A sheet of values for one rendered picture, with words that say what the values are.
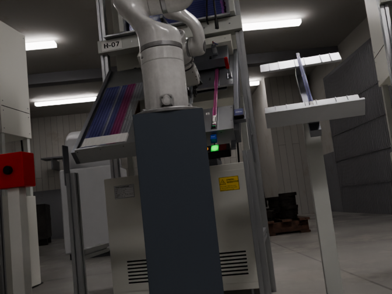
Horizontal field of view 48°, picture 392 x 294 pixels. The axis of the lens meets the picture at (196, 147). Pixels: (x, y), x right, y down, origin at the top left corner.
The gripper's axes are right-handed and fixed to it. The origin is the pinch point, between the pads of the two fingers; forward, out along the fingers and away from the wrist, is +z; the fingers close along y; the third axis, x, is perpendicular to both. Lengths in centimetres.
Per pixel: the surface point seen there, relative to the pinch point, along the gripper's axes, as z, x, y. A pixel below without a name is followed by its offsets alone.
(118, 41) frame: -4, -46, 41
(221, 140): -1.9, 34.3, -13.4
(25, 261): 33, 59, 83
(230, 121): -3.5, 25.5, -17.6
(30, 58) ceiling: 194, -369, 300
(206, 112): -2.0, 17.1, -7.4
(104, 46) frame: -3, -45, 49
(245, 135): 43.2, -10.3, -18.7
